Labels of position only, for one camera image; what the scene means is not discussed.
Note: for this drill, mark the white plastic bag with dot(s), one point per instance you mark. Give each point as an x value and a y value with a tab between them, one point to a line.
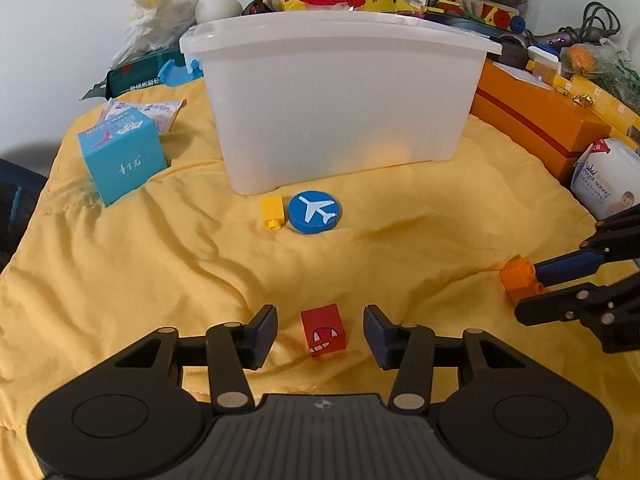
155	25

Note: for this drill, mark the yellow ruler box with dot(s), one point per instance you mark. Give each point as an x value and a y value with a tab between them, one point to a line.
624	122

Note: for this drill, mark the white paper packet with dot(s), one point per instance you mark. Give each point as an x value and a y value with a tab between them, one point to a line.
163	114

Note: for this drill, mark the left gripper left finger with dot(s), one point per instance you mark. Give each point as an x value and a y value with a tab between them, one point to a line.
233	347

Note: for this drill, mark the white egg shaped object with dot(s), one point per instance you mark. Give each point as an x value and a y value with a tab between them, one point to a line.
212	10

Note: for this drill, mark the orange building brick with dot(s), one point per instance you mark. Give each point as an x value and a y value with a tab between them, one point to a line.
519	280

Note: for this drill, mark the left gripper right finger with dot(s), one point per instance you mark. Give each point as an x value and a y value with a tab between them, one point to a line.
408	350

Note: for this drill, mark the yellow quilted cloth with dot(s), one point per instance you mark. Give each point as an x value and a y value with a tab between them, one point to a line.
425	242

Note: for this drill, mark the blue plastic toy piece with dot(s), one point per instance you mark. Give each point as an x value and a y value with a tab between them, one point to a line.
172	75

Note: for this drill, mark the red monster face brick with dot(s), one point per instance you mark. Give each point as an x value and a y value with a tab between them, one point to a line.
324	330

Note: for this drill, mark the yellow small building brick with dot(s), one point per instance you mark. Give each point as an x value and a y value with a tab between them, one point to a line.
273	214

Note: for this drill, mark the light blue cardboard box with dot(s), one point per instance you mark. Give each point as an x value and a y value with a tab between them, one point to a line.
122	153

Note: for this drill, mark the blue airplane disc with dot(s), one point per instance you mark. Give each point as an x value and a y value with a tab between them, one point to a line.
313	212

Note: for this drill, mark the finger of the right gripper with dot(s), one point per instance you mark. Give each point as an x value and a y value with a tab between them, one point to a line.
562	305
617	238

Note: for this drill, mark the orange gift box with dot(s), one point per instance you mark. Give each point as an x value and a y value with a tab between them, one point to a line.
548	125

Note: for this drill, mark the dark blue bag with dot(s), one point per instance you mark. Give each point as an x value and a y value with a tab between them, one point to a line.
20	189

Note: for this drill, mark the baby wipes pack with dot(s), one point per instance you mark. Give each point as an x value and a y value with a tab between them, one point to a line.
606	178

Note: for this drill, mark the white plastic storage bin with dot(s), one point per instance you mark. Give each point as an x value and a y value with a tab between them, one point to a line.
304	95

